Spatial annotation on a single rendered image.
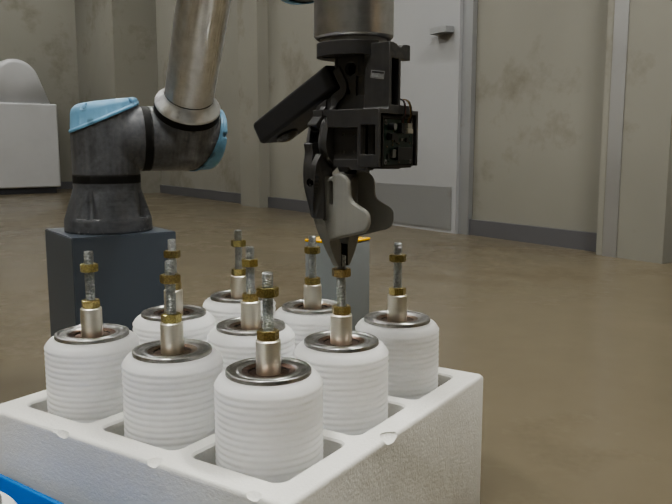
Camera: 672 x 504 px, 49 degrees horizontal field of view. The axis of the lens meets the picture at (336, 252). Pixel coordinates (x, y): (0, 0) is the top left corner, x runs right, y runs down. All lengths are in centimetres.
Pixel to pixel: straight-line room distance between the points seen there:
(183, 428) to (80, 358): 14
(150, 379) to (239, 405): 11
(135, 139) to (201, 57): 19
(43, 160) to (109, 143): 641
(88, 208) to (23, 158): 635
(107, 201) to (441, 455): 75
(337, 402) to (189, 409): 14
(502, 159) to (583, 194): 50
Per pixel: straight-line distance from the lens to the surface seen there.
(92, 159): 132
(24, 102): 773
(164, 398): 70
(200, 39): 124
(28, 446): 81
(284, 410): 62
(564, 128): 347
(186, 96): 130
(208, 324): 87
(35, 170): 770
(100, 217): 131
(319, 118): 70
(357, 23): 69
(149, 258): 132
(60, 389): 80
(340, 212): 70
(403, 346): 81
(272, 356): 64
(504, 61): 374
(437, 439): 81
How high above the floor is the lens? 45
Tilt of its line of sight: 8 degrees down
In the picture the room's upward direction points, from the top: straight up
